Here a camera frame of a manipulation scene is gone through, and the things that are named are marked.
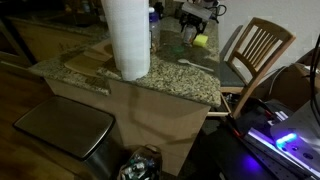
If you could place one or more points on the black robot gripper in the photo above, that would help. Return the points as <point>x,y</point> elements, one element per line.
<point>194,12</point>

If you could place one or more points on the small white orange bottle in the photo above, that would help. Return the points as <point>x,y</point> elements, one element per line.
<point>189,33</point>

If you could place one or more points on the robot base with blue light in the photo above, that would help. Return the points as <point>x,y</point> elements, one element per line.
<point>291,135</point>

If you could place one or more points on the yellow sponge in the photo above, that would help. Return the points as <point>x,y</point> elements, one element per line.
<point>200,40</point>

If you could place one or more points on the green round coaster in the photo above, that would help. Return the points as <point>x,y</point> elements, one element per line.
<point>177,48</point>

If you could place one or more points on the white plastic spoon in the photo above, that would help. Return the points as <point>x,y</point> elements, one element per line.
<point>184,61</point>

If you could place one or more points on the blue-lid plastic jar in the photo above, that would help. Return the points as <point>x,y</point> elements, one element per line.
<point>154,28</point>

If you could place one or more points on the white paper towel roll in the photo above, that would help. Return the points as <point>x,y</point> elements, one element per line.
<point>128,24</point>

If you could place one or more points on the wooden slat-back chair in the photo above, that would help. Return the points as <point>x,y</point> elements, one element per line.
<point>258,48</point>

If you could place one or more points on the wooden cutting board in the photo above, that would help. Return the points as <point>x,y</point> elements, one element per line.
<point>96,56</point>

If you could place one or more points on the brown cardboard box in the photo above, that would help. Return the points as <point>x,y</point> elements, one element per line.
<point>292,86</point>

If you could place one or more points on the bag of recyclables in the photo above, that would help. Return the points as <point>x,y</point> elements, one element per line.
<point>144,164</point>

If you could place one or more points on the stainless steel trash can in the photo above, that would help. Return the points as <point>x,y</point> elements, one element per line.
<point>77,137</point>

